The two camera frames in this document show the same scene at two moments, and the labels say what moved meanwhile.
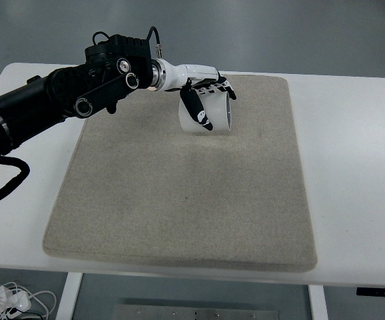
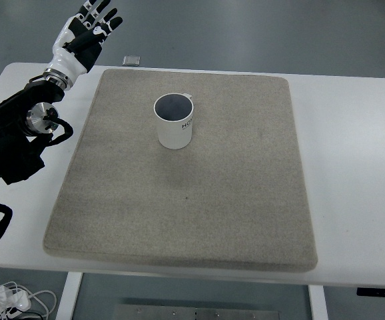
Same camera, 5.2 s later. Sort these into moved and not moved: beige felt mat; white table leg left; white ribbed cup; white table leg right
Moved: white ribbed cup
Not moved: beige felt mat; white table leg right; white table leg left
